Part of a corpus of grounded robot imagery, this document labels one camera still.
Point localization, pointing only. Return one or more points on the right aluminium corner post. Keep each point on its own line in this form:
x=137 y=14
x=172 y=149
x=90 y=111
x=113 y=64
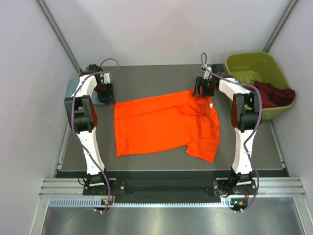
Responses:
x=279 y=26

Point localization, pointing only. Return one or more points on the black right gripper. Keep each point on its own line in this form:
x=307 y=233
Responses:
x=197 y=91

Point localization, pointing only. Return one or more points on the aluminium front frame rail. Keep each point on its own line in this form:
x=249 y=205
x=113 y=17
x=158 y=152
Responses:
x=268 y=186

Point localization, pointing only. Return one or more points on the aluminium corner post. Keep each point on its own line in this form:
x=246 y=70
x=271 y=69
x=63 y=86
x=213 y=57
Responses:
x=279 y=26
x=55 y=28

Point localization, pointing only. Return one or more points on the dark red t shirt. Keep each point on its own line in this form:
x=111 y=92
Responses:
x=273 y=97

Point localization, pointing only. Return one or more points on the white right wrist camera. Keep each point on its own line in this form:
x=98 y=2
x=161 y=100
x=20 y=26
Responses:
x=207 y=72

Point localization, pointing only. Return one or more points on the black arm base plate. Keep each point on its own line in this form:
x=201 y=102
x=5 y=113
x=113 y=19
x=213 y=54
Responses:
x=169 y=187

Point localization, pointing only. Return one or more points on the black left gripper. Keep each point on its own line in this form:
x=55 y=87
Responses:
x=109 y=93

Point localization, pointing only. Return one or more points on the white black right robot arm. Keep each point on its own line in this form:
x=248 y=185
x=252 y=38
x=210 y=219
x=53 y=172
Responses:
x=246 y=116

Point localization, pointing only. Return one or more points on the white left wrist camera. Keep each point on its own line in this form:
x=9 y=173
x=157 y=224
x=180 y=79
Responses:
x=106 y=78

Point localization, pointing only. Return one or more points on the folded grey-blue t shirt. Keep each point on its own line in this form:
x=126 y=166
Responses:
x=72 y=87

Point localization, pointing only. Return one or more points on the green plastic basket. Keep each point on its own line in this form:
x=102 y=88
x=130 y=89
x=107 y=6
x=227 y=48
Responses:
x=250 y=67

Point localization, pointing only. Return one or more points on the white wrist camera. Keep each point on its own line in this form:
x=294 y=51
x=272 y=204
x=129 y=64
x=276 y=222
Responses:
x=207 y=72
x=106 y=78

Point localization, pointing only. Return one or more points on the left aluminium corner post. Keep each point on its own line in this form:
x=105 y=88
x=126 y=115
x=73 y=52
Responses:
x=55 y=28

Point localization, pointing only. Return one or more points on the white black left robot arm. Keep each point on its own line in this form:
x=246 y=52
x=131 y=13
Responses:
x=83 y=121

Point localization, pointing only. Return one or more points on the orange t shirt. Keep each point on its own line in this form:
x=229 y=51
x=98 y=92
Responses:
x=165 y=122

